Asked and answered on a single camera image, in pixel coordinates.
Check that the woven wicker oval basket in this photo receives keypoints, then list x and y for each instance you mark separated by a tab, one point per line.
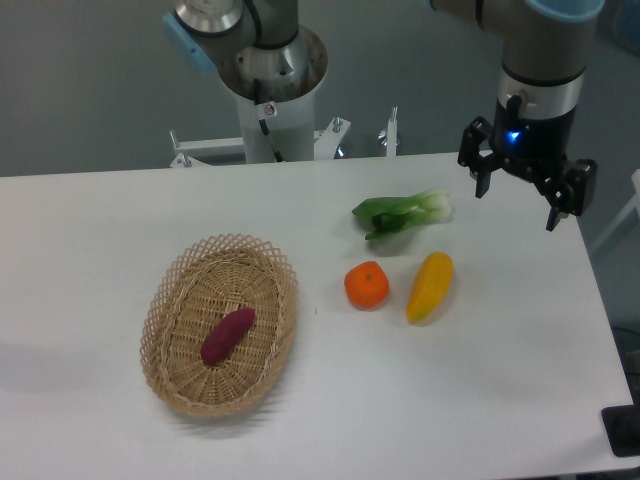
206	282

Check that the black device at table edge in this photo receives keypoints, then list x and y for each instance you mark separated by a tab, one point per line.
622	428

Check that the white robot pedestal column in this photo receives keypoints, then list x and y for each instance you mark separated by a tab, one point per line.
277	85

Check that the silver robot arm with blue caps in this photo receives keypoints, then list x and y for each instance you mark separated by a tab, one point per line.
546	44

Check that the purple sweet potato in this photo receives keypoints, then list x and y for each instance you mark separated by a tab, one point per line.
221	341

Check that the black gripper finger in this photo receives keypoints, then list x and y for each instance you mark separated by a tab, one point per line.
568	191
476	153

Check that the green bok choy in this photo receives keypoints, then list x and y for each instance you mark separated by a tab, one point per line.
389	216

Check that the yellow orange mango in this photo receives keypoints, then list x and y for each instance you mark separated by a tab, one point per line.
430	287

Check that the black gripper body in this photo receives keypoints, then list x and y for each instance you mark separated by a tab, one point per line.
536	144

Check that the orange tangerine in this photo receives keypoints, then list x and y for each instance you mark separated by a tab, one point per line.
366	285

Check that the white metal mounting frame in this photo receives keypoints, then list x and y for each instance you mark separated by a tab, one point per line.
264	145

